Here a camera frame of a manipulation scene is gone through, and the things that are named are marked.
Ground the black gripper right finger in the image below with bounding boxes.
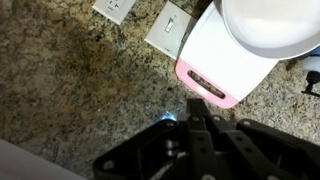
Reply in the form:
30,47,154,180
199,98,320,180

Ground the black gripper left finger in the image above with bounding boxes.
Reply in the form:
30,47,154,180
93,98,222,180

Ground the white switch toggle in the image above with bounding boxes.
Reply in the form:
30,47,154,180
164,17,175,34

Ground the upper kitchen cabinet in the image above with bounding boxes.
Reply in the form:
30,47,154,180
0,138,88,180

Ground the white double switch wall plate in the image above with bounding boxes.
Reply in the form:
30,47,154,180
143,0,198,61

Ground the white wall outlet plate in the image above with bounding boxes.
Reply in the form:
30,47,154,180
92,0,137,26

